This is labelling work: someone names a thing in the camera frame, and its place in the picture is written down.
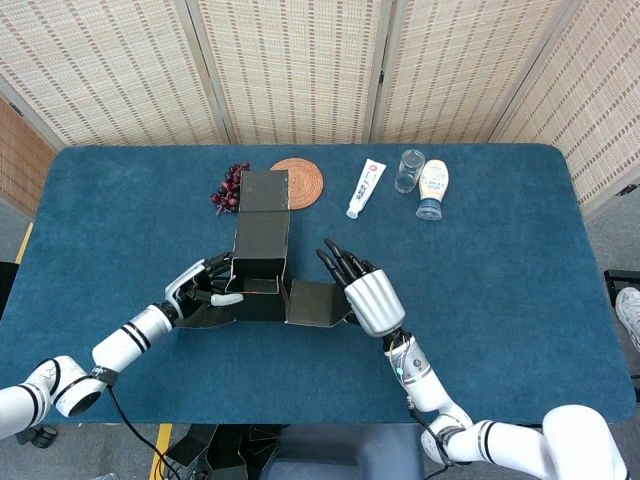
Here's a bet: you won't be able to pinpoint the black cartons on floor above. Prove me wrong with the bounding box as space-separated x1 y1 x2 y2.
164 423 291 480

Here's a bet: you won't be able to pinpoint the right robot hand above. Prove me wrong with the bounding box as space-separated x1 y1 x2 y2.
314 238 406 339

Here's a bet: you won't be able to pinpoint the white toothpaste tube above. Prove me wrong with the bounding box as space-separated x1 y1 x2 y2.
345 158 390 221

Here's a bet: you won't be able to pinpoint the white sneaker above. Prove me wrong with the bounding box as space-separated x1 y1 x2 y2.
614 287 640 354

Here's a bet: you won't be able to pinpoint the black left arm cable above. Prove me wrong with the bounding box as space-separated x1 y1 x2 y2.
107 382 171 480

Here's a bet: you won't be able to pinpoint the cream squeeze sauce bottle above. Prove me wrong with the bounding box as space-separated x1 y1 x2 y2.
415 158 450 221

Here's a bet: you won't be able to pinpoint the round woven orange coaster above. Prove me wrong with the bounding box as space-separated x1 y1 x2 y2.
269 157 326 210

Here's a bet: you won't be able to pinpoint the blue grey seat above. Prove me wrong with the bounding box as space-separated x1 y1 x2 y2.
259 424 425 480

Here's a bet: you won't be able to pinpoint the dark red grape bunch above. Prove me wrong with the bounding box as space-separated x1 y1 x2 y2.
209 161 251 217

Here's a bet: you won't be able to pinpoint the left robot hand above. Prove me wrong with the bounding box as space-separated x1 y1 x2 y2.
163 252 246 321

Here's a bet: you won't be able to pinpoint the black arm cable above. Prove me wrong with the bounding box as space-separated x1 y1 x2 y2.
407 394 454 480
107 382 171 480

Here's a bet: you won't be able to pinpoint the blue carpeted table surface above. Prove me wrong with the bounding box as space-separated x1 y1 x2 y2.
0 143 637 426

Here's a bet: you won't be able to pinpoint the black cardboard box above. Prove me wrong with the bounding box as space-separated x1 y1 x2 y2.
174 169 359 331

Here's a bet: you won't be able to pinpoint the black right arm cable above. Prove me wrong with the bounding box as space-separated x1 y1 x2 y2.
407 394 454 480

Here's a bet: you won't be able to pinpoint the clear drinking glass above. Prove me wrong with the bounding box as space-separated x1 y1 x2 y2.
394 148 426 195

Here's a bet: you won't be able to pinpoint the black furniture piece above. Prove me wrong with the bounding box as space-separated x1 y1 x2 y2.
0 262 21 321

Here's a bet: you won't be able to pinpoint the beige woven folding screen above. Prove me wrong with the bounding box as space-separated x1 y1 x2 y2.
0 0 640 211

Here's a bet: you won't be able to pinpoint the black caster wheel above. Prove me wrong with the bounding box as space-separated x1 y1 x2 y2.
30 424 57 449

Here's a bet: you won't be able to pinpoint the brown woven screen panel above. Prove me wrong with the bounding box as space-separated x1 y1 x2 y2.
0 94 57 217

